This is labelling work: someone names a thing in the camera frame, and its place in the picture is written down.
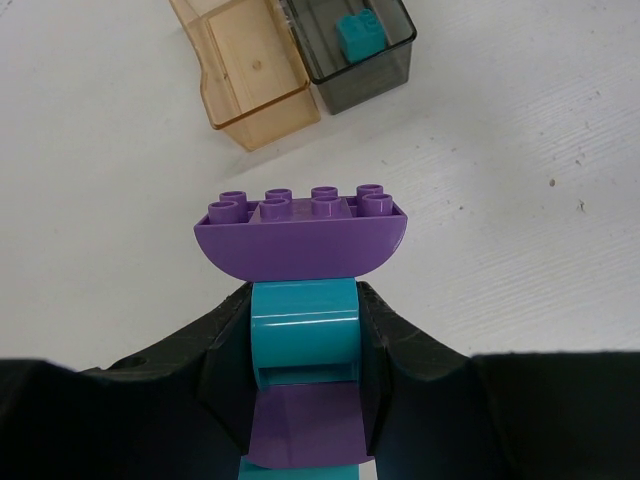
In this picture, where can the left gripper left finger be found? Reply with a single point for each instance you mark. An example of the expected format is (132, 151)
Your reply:
(181, 408)

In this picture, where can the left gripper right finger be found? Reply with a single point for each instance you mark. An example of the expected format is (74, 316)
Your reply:
(430, 412)

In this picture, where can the purple round lego brick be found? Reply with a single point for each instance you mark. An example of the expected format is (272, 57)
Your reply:
(304, 426)

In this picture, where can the teal rounded lego brick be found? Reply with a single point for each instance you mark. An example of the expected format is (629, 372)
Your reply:
(305, 332)

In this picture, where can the purple curved boat lego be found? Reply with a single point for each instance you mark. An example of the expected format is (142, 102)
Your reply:
(284, 238)

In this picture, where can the teal long lego brick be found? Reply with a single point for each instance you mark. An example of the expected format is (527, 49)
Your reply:
(249, 471)

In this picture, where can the amber transparent container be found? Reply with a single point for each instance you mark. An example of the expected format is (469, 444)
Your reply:
(253, 83)

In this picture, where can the grey transparent container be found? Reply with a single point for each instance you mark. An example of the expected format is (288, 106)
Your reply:
(340, 84)

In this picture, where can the small teal lego brick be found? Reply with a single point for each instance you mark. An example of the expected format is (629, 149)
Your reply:
(360, 36)

